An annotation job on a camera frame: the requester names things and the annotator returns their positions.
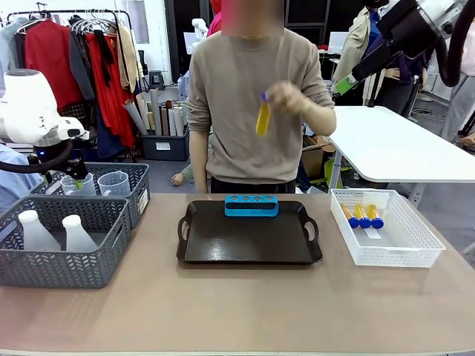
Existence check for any red hanging jacket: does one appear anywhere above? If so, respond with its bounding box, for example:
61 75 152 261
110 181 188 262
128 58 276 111
24 19 85 113

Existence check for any pale grey hanging garment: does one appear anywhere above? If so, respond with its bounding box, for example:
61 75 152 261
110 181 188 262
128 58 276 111
0 16 27 75

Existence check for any person in beige trench coat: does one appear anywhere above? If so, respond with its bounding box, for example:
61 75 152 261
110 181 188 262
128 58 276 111
331 6 381 108

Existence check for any beige hanging garment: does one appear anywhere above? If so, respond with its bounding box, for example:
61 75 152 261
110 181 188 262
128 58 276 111
116 24 141 94

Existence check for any grey woven plastic basket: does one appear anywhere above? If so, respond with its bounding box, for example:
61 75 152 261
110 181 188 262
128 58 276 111
0 194 132 290

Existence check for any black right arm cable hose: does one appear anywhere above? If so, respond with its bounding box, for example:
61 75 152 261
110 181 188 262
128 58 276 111
434 0 475 88

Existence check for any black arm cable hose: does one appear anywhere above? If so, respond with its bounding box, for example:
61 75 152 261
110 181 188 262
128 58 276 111
0 140 74 175
434 0 475 88

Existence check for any black hanging scarf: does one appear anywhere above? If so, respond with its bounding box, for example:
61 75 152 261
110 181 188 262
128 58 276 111
93 29 117 89

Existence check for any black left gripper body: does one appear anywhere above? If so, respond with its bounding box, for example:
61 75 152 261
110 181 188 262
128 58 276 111
62 148 91 183

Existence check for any white paper roll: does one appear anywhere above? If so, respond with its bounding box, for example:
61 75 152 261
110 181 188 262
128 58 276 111
168 107 185 137

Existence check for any dark grey storage bin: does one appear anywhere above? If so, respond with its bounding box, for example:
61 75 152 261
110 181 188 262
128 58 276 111
140 127 191 162

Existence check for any person's left hand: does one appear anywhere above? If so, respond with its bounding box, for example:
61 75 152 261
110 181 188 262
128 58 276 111
267 80 312 117

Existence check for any yellow tube with blue cap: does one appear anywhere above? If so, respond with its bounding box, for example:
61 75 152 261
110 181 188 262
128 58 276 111
353 203 373 229
340 202 361 229
367 203 385 229
255 91 271 138

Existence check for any black serving tray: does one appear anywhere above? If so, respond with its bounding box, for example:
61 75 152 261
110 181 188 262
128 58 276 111
176 200 324 266

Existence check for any dark grey hanging coat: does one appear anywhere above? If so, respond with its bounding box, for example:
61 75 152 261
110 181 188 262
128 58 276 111
68 27 96 103

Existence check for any person in beige sweater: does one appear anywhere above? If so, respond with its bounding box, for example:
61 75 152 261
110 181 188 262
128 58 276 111
186 0 338 194

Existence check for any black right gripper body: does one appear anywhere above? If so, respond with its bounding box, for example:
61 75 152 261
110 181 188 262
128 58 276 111
351 39 406 83

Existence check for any red hanging dress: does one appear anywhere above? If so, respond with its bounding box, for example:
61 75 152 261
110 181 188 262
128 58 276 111
85 32 137 148

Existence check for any light blue cloth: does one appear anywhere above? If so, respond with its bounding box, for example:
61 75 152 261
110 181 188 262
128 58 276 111
0 143 45 215

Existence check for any clear plastic measuring beaker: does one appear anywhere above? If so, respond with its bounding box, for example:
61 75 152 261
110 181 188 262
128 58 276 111
59 171 97 197
97 171 132 198

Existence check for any black metal clothes rack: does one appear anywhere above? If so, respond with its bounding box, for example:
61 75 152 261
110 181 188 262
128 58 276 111
6 9 139 163

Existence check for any person's right forearm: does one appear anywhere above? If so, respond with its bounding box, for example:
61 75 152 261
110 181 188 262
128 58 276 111
188 128 209 194

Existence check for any person's left forearm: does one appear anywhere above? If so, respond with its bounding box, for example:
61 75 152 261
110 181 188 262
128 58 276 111
299 96 338 137

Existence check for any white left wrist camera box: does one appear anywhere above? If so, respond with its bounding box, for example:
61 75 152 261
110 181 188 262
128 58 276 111
58 117 91 142

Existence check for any tall grey paper roll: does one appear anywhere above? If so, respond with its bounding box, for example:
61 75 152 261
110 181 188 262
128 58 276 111
148 88 163 137

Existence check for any grey basket with white label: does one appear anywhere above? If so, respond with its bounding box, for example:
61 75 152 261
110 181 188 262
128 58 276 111
29 162 151 230

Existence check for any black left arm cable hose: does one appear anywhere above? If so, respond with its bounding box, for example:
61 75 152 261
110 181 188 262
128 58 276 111
0 140 74 175

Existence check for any white plastic bottle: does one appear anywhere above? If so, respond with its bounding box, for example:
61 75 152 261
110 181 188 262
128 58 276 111
61 214 99 253
18 209 62 253

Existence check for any white perforated plastic basket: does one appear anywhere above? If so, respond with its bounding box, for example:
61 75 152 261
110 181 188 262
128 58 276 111
330 188 447 269

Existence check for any white background table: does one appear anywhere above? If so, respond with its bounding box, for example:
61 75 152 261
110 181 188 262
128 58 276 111
327 105 475 209

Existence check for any blue test tube rack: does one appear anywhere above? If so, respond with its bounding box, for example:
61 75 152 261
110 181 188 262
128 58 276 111
223 194 280 220

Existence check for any cardboard box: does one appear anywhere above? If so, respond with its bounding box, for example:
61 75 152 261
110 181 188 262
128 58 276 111
300 134 336 179

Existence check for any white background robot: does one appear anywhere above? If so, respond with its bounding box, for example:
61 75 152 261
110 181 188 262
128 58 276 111
190 17 209 42

